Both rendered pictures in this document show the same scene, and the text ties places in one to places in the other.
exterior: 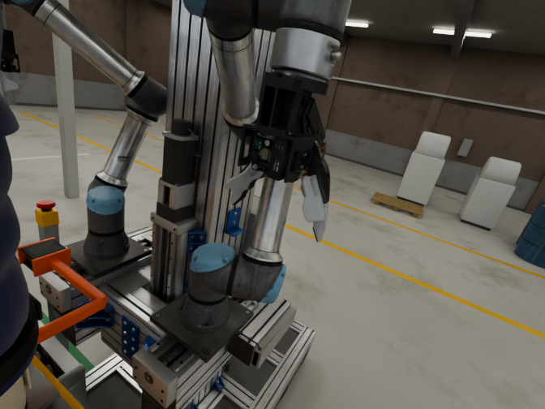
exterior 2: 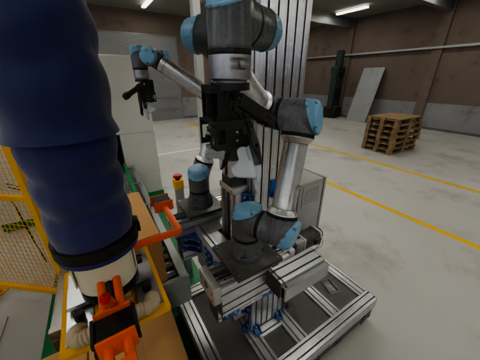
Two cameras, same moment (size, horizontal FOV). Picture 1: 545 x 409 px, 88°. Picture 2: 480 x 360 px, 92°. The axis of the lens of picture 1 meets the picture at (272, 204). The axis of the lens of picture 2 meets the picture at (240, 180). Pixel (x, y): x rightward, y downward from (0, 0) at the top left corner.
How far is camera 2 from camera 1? 26 cm
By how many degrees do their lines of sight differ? 30
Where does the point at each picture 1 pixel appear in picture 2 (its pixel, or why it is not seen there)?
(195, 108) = not seen: hidden behind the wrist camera
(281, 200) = (292, 169)
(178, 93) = not seen: hidden behind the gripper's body
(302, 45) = (215, 63)
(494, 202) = not seen: outside the picture
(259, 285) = (275, 233)
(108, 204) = (197, 175)
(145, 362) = (204, 273)
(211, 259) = (242, 211)
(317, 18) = (218, 45)
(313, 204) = (245, 166)
